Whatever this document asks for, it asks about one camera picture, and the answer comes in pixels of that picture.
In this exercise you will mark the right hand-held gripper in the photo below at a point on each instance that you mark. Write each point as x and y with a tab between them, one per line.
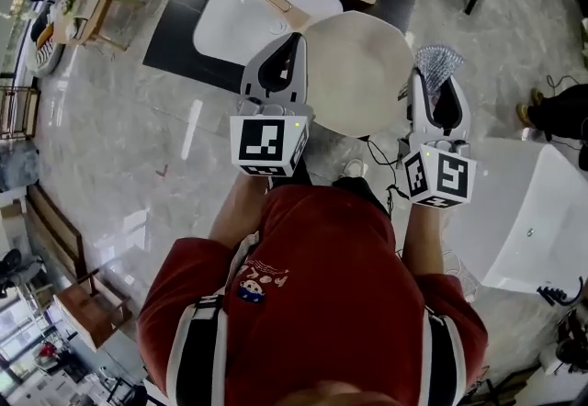
450	174

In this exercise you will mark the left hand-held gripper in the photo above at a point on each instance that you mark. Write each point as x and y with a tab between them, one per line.
262	142

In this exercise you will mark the grey scrubbing cloth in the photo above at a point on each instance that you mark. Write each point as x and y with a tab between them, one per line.
438	62

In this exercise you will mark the person's left forearm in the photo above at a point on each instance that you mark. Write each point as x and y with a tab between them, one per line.
239	211

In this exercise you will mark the person's right forearm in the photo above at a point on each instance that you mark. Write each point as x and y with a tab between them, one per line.
425	239

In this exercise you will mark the white sink basin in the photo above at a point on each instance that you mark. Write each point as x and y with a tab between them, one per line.
239	27

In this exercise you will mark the person's white shoe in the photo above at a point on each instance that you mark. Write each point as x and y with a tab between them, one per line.
354	167

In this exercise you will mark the person's black trousers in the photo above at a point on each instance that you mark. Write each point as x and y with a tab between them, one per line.
363	193

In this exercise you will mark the white bathtub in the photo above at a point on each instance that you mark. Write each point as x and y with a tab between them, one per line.
542	220

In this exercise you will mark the marble pattern table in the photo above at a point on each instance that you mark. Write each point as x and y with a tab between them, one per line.
461	278

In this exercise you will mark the wooden coffee table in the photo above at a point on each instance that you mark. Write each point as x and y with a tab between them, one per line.
87	9

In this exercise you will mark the potted green plant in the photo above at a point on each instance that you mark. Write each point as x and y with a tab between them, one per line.
70	4

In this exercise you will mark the person's red shirt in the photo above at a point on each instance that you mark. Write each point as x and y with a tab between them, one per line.
321	303

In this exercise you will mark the black equipment stand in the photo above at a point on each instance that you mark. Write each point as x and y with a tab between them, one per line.
569	335

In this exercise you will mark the wooden shelf rack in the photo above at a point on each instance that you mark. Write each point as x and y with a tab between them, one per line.
18	112

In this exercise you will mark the brown wooden bench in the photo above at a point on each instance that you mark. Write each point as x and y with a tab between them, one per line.
55	229

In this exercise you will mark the plastic wrapped panel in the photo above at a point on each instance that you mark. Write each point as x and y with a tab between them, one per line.
18	167

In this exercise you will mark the wooden stool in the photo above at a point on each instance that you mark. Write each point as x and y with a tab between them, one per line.
92	312

